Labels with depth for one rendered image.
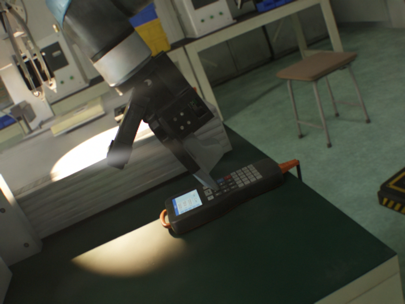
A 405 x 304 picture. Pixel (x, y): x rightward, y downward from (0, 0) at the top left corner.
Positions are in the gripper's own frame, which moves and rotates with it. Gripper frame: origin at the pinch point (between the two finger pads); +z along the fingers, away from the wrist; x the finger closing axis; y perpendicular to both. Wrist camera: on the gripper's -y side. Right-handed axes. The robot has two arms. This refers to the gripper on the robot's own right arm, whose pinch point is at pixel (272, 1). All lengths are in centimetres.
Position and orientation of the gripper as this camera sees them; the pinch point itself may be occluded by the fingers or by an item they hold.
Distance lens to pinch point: 82.8
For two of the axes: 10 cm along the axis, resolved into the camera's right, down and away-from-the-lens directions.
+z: 0.7, 10.0, 0.6
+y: 6.1, -0.9, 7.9
